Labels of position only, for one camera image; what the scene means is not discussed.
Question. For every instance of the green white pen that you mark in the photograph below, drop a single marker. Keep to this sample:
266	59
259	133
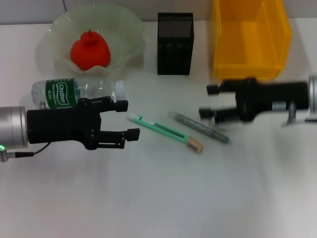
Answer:
158	127

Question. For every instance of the grey marker pen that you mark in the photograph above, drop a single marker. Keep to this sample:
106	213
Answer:
198	126

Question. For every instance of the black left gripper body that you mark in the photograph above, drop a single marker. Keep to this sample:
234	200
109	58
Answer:
59	126

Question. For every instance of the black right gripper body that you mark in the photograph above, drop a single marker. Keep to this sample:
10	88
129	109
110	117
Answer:
267	98

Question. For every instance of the yellow plastic bin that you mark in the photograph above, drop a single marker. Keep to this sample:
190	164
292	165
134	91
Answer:
250	44

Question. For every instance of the tan eraser block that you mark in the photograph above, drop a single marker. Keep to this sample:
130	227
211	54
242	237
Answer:
195	146

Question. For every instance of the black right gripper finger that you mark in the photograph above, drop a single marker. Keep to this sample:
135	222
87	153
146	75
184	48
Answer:
213	89
206	111

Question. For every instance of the black mesh pen holder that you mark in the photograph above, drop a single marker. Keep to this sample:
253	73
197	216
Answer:
174	44

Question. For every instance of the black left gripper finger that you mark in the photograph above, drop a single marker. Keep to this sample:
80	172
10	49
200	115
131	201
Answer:
121	105
132	134

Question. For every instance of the red orange fruit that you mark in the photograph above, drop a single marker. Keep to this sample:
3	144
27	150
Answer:
90	52

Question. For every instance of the green glass fruit plate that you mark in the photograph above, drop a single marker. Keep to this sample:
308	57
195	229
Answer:
123	37

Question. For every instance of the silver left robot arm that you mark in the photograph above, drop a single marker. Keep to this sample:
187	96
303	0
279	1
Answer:
12	127

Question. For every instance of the clear green-label water bottle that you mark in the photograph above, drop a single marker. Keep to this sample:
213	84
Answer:
99	86

